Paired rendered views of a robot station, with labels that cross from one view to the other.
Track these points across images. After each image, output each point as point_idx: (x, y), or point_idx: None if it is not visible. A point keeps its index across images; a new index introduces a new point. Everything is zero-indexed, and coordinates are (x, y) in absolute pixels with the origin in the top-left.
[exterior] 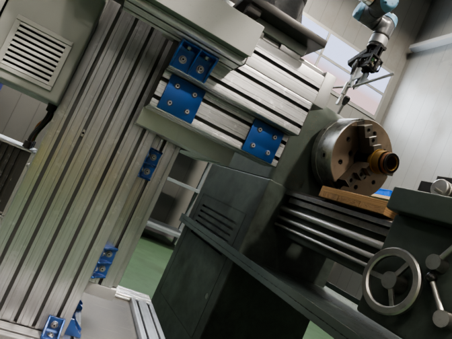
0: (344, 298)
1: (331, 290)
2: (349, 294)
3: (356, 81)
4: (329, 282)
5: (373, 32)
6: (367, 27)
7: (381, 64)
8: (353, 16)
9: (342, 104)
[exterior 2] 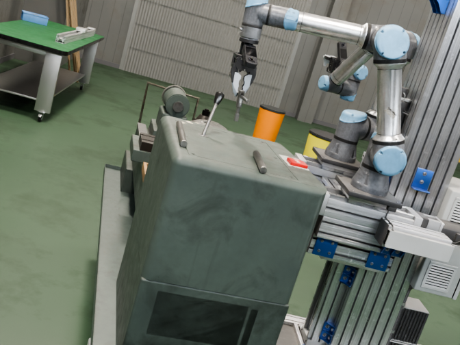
0: (111, 268)
1: (108, 278)
2: (98, 265)
3: (238, 85)
4: (97, 280)
5: (262, 27)
6: (272, 26)
7: (233, 56)
8: (294, 30)
9: (217, 105)
